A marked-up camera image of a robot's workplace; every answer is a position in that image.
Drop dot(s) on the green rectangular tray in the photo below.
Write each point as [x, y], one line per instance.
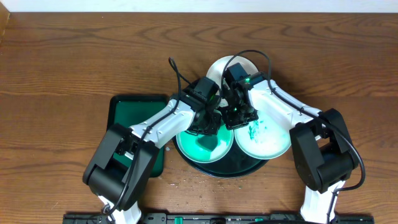
[128, 110]

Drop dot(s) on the white plate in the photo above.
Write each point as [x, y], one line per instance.
[263, 138]
[186, 142]
[215, 71]

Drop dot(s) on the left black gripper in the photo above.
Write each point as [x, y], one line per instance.
[206, 123]

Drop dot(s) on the dark green sponge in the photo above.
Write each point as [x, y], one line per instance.
[208, 142]

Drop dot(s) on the white plate back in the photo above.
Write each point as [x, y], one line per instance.
[215, 71]

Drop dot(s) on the round black tray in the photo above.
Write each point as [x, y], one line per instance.
[236, 163]

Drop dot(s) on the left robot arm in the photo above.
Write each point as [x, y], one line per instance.
[121, 166]

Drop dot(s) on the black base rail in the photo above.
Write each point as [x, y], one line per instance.
[162, 218]

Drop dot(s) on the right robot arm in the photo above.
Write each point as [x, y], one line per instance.
[324, 154]

